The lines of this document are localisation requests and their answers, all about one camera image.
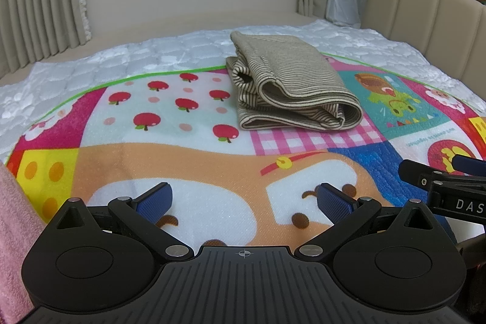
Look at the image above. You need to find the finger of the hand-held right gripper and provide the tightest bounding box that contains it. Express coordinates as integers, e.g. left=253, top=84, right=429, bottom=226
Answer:
left=399, top=159, right=486, bottom=192
left=453, top=154, right=486, bottom=176

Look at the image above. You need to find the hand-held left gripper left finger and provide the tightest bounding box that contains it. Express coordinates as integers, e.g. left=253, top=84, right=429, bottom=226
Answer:
left=51, top=182, right=196, bottom=261

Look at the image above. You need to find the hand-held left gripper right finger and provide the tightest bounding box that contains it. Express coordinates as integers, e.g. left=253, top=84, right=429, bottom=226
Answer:
left=294, top=183, right=439, bottom=261

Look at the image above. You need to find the striped beige garment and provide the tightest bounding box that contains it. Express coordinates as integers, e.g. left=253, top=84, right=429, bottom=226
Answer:
left=225, top=30, right=364, bottom=132

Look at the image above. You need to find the colourful cartoon play mat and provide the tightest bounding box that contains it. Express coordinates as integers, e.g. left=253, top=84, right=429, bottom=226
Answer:
left=2, top=53, right=486, bottom=245

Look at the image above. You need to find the pink fleece cloth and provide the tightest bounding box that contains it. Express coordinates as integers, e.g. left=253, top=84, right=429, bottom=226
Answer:
left=0, top=164, right=48, bottom=324

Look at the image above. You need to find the white quilted mattress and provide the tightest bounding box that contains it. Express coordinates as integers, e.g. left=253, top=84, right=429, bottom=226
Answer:
left=0, top=19, right=486, bottom=158

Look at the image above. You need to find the beige padded headboard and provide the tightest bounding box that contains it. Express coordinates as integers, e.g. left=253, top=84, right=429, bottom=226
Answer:
left=362, top=0, right=486, bottom=108

